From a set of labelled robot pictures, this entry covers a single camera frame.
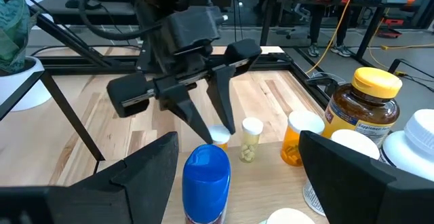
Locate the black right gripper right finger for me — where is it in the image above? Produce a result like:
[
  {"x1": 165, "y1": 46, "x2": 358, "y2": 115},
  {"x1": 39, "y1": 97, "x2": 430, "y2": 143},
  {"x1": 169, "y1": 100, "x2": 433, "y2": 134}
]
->
[{"x1": 298, "y1": 130, "x2": 434, "y2": 224}]

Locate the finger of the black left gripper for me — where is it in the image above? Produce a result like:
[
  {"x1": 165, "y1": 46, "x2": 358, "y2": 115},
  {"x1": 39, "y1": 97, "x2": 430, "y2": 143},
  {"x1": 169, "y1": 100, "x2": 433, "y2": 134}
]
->
[
  {"x1": 205, "y1": 64, "x2": 237, "y2": 136},
  {"x1": 155, "y1": 75, "x2": 214, "y2": 146}
]

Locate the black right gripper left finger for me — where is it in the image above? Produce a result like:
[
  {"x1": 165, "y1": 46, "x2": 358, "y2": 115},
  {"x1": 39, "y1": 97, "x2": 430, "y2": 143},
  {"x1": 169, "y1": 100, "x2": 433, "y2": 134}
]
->
[{"x1": 0, "y1": 131, "x2": 180, "y2": 224}]

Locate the small orange vial white cap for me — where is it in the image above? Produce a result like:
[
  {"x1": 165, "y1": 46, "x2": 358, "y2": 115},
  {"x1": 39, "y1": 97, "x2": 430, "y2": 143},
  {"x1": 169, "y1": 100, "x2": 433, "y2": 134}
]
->
[{"x1": 207, "y1": 124, "x2": 232, "y2": 151}]

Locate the white bottle white cap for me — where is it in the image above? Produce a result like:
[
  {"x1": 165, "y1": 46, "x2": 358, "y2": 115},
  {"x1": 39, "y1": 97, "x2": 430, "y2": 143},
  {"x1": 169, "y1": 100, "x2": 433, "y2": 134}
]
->
[{"x1": 302, "y1": 128, "x2": 381, "y2": 217}]

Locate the pale yellow pill vial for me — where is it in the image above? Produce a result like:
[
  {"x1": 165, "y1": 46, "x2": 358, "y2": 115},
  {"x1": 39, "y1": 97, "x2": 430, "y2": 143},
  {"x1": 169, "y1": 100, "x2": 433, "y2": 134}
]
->
[{"x1": 239, "y1": 116, "x2": 264, "y2": 164}]

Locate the large white bottle yellow label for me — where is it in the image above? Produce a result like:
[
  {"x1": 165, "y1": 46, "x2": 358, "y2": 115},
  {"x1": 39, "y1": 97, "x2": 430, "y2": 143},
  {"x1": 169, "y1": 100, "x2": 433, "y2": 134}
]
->
[{"x1": 378, "y1": 108, "x2": 434, "y2": 183}]

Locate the pink pill vial white cap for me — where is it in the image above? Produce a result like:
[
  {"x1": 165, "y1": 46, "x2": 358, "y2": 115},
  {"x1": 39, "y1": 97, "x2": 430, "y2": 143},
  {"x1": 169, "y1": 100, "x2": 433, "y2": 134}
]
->
[{"x1": 265, "y1": 207, "x2": 309, "y2": 224}]

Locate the blue cap bottle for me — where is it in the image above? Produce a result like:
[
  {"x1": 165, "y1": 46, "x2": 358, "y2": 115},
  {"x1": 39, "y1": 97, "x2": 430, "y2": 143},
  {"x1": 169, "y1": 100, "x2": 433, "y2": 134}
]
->
[{"x1": 182, "y1": 143, "x2": 232, "y2": 224}]

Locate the amber bottle yellow cap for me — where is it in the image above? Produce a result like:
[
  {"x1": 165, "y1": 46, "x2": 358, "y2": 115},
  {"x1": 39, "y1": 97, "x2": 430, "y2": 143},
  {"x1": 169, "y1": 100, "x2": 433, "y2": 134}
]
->
[{"x1": 321, "y1": 67, "x2": 403, "y2": 149}]

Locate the wide orange vial white cap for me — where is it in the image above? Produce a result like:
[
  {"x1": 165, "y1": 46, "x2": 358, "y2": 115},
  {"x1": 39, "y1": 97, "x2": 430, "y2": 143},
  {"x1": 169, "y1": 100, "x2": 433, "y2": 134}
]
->
[{"x1": 280, "y1": 110, "x2": 326, "y2": 168}]

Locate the black equipment workbench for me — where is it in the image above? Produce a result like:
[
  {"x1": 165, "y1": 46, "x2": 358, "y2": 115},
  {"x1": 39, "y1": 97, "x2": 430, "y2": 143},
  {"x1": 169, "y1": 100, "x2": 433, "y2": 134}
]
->
[{"x1": 256, "y1": 0, "x2": 434, "y2": 62}]

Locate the person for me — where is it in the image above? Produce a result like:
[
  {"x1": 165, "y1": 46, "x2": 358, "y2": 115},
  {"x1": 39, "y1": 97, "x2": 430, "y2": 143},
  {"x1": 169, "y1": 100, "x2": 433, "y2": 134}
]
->
[{"x1": 304, "y1": 3, "x2": 355, "y2": 58}]

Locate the black computer mouse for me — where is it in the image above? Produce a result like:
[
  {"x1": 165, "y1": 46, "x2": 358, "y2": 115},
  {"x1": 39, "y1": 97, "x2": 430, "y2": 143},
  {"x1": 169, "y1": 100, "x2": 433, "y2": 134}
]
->
[{"x1": 64, "y1": 0, "x2": 101, "y2": 10}]

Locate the white plant pot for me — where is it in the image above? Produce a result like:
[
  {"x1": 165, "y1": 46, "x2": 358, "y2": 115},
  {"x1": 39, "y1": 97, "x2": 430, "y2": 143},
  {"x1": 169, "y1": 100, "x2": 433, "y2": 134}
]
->
[{"x1": 0, "y1": 56, "x2": 52, "y2": 113}]

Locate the green potted plant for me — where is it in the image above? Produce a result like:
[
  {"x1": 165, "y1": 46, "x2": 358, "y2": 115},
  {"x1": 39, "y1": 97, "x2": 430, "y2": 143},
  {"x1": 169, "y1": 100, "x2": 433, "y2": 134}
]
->
[{"x1": 0, "y1": 0, "x2": 37, "y2": 75}]

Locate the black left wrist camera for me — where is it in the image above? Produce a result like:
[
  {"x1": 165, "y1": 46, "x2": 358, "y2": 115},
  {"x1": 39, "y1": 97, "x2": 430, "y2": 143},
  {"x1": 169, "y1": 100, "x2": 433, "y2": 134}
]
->
[{"x1": 161, "y1": 5, "x2": 229, "y2": 54}]

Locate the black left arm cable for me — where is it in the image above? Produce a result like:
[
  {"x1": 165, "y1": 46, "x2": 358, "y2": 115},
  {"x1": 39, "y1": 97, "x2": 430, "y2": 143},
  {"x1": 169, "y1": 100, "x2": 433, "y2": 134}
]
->
[{"x1": 78, "y1": 0, "x2": 163, "y2": 41}]

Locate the yellow extension cable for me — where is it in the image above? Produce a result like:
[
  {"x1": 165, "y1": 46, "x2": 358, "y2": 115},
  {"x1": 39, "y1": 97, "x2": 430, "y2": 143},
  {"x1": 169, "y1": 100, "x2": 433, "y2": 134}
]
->
[{"x1": 304, "y1": 0, "x2": 364, "y2": 75}]

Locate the yellow floor cable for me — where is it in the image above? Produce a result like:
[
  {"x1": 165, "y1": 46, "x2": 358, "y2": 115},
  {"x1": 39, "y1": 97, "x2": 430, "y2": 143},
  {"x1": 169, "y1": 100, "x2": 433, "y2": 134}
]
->
[{"x1": 368, "y1": 12, "x2": 434, "y2": 71}]

